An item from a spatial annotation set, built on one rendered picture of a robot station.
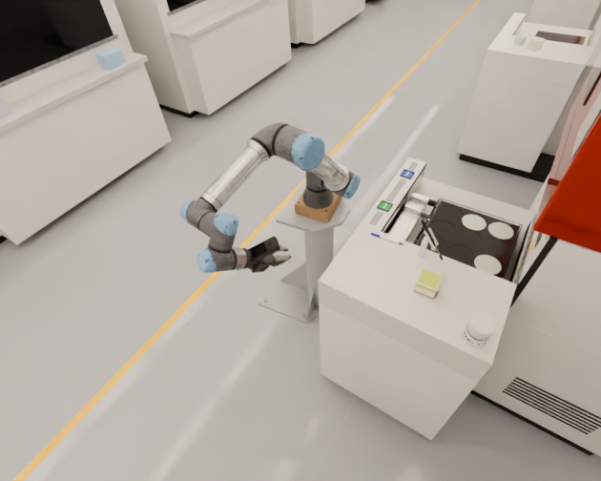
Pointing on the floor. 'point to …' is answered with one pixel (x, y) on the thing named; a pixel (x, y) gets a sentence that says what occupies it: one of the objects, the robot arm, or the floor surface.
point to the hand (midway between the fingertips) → (288, 252)
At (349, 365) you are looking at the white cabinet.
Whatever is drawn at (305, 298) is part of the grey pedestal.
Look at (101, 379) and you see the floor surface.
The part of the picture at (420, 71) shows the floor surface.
